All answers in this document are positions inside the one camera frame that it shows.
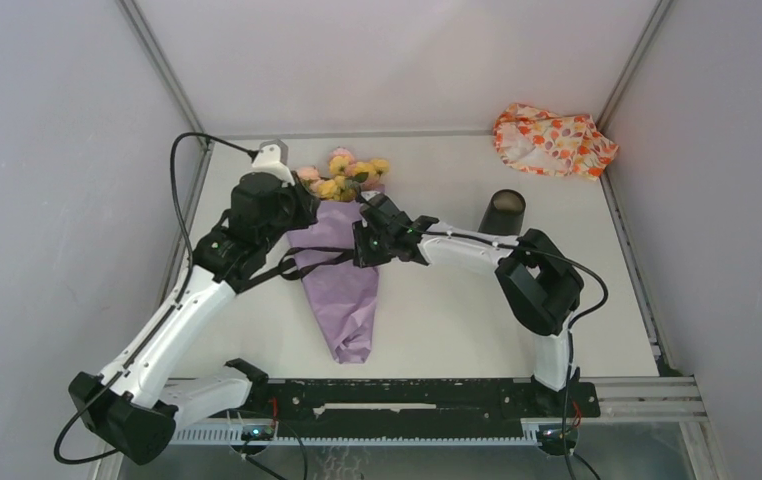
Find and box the black ribbon with gold text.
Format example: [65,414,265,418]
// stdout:
[235,246,356,293]

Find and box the flower bouquet purple paper wrap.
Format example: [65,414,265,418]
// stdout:
[287,148,389,364]

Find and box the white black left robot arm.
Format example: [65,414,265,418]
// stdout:
[68,169,320,465]

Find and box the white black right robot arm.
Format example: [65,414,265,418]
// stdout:
[353,193,584,416]

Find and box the dark cylindrical vase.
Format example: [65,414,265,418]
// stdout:
[478,189,527,236]

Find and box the orange floral fabric bag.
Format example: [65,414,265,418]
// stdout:
[492,103,619,181]

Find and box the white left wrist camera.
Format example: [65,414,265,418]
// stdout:
[251,140,295,185]

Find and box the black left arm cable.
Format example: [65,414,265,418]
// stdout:
[168,131,262,266]

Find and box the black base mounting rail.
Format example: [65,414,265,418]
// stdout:
[242,378,601,433]

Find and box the aluminium corner frame profile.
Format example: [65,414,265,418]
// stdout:
[115,0,213,148]

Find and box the white slotted cable duct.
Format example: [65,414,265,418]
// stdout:
[170,422,540,446]

